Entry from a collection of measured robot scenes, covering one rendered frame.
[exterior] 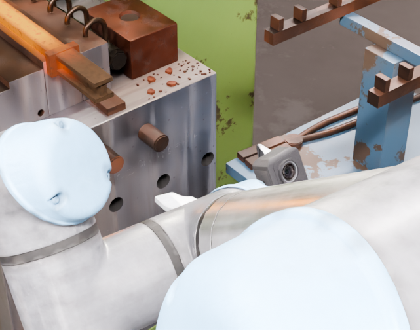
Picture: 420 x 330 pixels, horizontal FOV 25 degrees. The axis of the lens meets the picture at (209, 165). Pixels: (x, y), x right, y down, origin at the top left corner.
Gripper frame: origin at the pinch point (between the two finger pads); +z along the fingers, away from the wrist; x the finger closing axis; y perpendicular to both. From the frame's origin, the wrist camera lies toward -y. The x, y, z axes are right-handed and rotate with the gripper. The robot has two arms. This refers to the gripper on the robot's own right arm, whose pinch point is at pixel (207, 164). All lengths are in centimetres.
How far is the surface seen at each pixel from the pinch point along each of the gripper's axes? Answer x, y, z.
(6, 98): -8.4, 3.2, 30.7
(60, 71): -1.0, 1.1, 29.0
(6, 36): -2.6, 0.4, 40.2
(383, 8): 190, 100, 131
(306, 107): 125, 100, 103
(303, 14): 36.8, 3.1, 22.2
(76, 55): 0.8, -1.2, 27.6
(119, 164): 1.7, 13.0, 20.7
